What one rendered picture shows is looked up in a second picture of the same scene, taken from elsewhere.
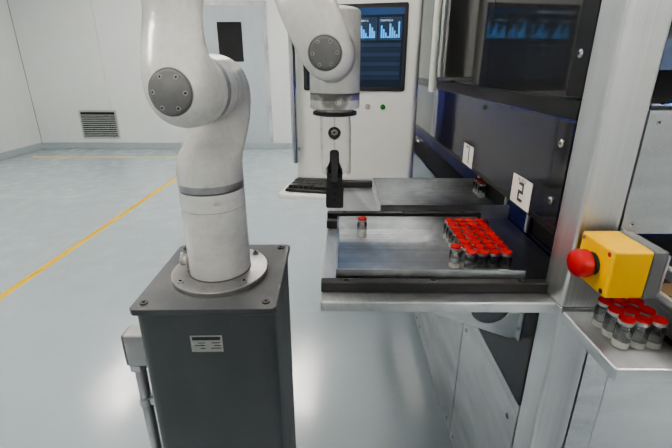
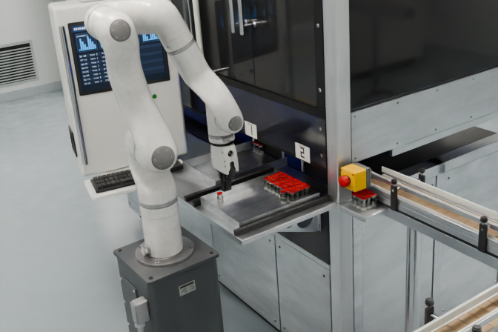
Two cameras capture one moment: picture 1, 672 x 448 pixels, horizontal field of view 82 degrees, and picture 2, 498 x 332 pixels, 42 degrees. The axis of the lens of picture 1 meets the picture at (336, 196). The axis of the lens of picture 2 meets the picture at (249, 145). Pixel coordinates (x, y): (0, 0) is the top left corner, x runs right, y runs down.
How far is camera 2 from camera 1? 156 cm
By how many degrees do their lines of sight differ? 31
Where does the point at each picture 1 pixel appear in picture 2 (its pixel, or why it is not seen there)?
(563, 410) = (349, 254)
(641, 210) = (356, 151)
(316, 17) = (231, 110)
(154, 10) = (142, 118)
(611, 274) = (355, 182)
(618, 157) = (344, 133)
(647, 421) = (381, 245)
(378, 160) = not seen: hidden behind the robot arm
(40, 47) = not seen: outside the picture
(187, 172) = (158, 196)
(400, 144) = (174, 124)
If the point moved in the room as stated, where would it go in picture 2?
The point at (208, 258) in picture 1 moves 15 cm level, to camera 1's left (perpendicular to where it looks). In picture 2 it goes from (171, 241) to (127, 259)
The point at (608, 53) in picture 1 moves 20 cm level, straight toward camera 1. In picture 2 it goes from (333, 95) to (342, 114)
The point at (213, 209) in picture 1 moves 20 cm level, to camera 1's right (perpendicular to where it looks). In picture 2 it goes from (173, 212) to (227, 193)
